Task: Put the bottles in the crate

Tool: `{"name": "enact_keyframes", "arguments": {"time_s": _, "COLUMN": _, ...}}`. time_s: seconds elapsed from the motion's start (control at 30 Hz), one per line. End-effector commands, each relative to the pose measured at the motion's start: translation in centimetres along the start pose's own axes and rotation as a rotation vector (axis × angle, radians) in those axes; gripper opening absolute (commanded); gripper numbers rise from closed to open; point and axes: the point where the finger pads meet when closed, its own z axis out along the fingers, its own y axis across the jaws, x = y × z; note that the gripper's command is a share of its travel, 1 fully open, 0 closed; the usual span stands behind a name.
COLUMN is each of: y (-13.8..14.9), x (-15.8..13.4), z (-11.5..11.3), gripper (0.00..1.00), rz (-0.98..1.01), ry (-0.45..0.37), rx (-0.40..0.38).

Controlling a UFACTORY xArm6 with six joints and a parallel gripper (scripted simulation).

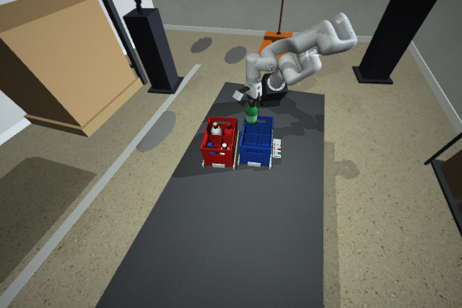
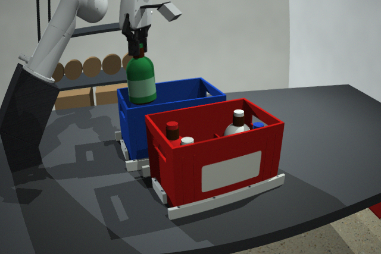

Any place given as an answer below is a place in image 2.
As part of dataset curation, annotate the blue bottle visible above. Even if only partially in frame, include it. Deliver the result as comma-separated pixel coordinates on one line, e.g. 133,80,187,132
252,122,264,130

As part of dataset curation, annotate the red plastic crate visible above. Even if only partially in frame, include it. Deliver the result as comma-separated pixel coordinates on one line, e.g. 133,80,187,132
148,98,285,208

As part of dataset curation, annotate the blue plastic crate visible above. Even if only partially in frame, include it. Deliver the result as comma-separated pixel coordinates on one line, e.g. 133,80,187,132
119,77,226,161

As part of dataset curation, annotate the white bottle with brown label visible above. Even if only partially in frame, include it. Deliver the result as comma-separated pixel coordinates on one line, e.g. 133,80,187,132
224,109,250,136

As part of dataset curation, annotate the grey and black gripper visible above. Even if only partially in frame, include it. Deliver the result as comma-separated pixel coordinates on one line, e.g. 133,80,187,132
119,0,152,56

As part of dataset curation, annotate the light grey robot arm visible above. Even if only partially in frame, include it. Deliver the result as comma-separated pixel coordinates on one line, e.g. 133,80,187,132
18,0,182,83

